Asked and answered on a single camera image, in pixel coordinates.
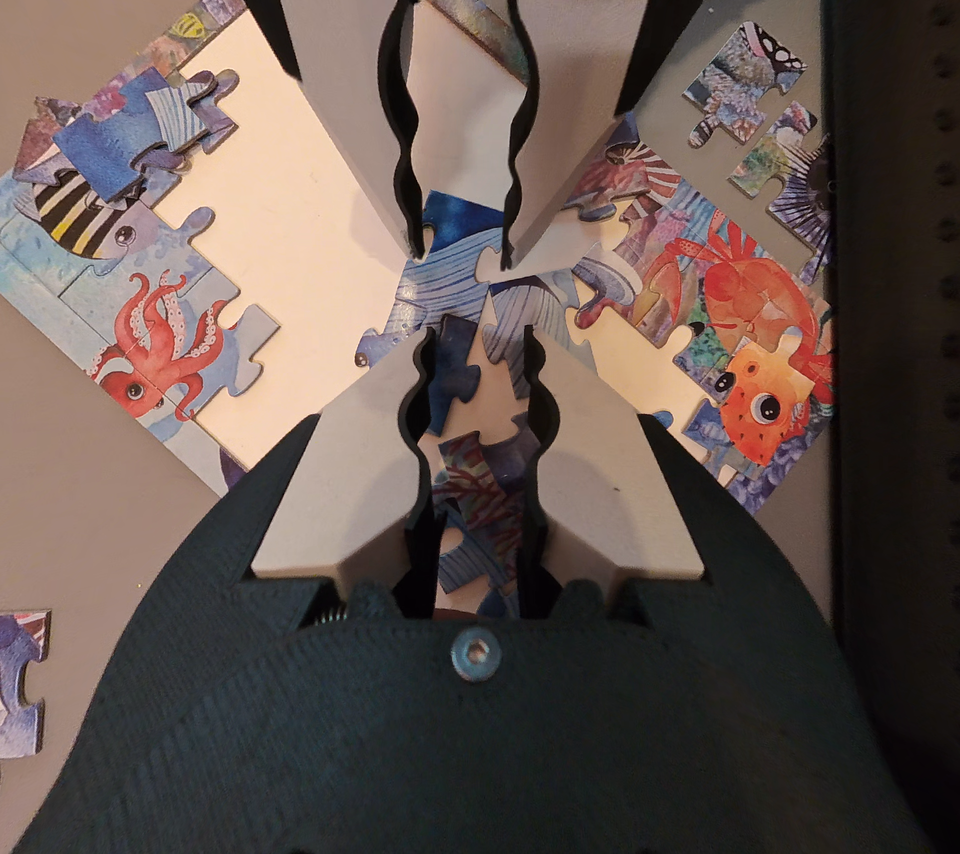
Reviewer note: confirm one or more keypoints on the dark blue puzzle piece with eye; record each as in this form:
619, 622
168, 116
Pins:
442, 306

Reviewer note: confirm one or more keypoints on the whale eye puzzle piece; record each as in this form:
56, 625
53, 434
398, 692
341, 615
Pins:
510, 441

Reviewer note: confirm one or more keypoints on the orange crab puzzle piece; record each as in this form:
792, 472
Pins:
757, 291

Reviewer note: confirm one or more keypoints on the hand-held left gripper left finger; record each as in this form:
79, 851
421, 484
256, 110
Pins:
352, 479

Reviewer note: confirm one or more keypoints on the wide blue striped puzzle piece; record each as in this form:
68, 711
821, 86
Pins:
472, 561

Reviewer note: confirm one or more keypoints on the pale striped puzzle piece with fin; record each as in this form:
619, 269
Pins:
525, 306

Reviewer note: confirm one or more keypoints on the striped purple puzzle piece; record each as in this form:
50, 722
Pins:
184, 119

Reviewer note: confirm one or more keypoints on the blue watercolour puzzle piece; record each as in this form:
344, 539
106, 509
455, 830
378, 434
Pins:
112, 134

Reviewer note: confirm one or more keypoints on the puzzle piece with white patch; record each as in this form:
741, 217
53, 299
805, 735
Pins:
22, 681

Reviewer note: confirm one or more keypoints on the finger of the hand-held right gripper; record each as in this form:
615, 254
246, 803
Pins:
585, 6
330, 6

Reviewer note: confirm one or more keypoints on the grey brown triangle puzzle piece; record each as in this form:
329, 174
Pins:
41, 149

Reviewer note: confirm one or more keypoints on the red striped shell puzzle piece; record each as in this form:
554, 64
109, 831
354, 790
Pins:
630, 171

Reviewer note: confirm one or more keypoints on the orange puffer fish puzzle piece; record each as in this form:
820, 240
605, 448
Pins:
765, 411

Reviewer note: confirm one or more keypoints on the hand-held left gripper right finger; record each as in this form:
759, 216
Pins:
615, 486

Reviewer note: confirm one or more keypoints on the striped fish puzzle piece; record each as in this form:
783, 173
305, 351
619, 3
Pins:
75, 224

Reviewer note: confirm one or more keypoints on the purple urchin puzzle piece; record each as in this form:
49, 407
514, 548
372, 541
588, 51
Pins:
772, 156

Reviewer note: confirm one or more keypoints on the sea print puzzle tray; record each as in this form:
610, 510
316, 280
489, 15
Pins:
300, 194

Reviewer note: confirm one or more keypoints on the striped dark blue puzzle piece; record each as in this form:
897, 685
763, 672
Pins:
450, 216

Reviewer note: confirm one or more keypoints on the red coral puzzle piece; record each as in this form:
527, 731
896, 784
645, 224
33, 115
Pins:
480, 486

